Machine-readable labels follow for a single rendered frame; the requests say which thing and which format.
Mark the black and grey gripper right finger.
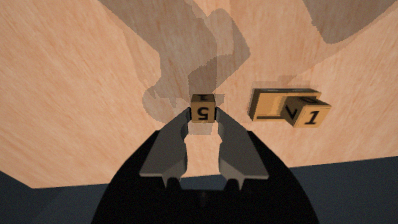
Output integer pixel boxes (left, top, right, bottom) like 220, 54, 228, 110
215, 107, 320, 224

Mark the wooden number cube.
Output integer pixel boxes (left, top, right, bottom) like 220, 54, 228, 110
280, 96, 332, 128
190, 94, 216, 123

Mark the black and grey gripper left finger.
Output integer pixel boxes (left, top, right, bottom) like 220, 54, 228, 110
91, 107, 192, 224

